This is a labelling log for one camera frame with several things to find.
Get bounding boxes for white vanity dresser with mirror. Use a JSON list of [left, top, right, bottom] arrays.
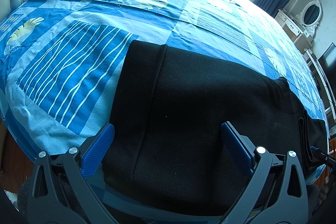
[[275, 0, 323, 54]]

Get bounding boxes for blue patterned bed sheet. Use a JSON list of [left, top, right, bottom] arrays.
[[0, 0, 329, 222]]

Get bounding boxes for white tv stand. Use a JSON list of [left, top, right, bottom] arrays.
[[303, 48, 336, 122]]

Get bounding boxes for black studded pants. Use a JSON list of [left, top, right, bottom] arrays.
[[102, 41, 327, 216]]

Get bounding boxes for black flat television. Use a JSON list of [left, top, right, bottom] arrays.
[[318, 43, 336, 84]]

